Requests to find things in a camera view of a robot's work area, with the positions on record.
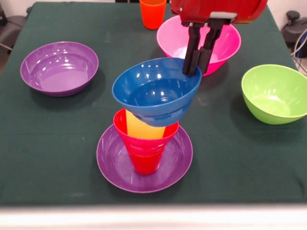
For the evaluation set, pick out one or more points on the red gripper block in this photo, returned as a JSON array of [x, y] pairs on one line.
[[204, 9]]

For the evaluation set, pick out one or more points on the dark blue plastic bowl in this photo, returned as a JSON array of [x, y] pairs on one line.
[[156, 95]]

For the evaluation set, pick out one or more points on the yellow plastic cup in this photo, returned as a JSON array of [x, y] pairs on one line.
[[141, 129]]

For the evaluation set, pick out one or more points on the small crimson plastic bowl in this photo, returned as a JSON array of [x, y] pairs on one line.
[[144, 145]]

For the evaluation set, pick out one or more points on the purple plastic bowl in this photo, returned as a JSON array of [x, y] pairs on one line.
[[175, 165], [60, 72]]

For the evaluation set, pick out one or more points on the red plastic cup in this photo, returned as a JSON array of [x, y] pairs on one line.
[[144, 165]]

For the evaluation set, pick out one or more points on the large pink plastic bowl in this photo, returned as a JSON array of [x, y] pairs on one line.
[[172, 40]]

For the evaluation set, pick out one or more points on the orange plastic cup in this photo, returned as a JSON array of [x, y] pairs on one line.
[[153, 16]]

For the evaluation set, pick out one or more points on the green plastic bowl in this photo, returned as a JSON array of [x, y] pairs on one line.
[[273, 98]]

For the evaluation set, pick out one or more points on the dark green tablecloth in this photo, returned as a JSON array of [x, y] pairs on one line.
[[60, 143]]

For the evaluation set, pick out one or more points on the grey pedestal foot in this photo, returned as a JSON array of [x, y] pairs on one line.
[[12, 28], [293, 26]]

